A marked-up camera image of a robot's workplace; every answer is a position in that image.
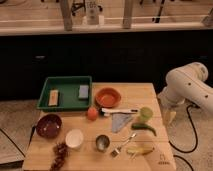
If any orange fruit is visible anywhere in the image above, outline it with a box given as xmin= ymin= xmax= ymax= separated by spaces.
xmin=87 ymin=107 xmax=99 ymax=121

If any small metal cup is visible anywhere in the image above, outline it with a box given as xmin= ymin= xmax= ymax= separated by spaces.
xmin=96 ymin=135 xmax=110 ymax=152

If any dark maroon bowl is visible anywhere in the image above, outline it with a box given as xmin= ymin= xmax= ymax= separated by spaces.
xmin=36 ymin=114 xmax=62 ymax=139

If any black power cable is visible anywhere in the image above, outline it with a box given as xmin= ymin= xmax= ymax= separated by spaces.
xmin=168 ymin=105 xmax=199 ymax=171

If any yellow banana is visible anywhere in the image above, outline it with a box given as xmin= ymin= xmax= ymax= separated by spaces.
xmin=126 ymin=147 xmax=154 ymax=157

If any green plastic cup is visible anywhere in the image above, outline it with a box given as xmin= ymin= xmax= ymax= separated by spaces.
xmin=139 ymin=107 xmax=153 ymax=123

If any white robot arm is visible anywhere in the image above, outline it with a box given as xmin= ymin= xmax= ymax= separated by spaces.
xmin=157 ymin=62 xmax=213 ymax=125

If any green plastic tray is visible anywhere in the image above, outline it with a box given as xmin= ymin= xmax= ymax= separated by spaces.
xmin=37 ymin=76 xmax=92 ymax=112

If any blue sponge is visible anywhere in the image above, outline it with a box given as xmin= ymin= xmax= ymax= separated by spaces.
xmin=78 ymin=85 xmax=89 ymax=99

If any orange red bowl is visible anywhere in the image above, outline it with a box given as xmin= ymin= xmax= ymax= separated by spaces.
xmin=95 ymin=87 xmax=121 ymax=108

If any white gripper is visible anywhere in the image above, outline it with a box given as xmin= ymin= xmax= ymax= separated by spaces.
xmin=157 ymin=92 xmax=185 ymax=126

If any white cup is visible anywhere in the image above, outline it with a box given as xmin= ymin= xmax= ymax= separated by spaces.
xmin=65 ymin=129 xmax=84 ymax=149

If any blue triangular cloth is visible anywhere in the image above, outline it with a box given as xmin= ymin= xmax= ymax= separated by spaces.
xmin=111 ymin=113 xmax=133 ymax=133

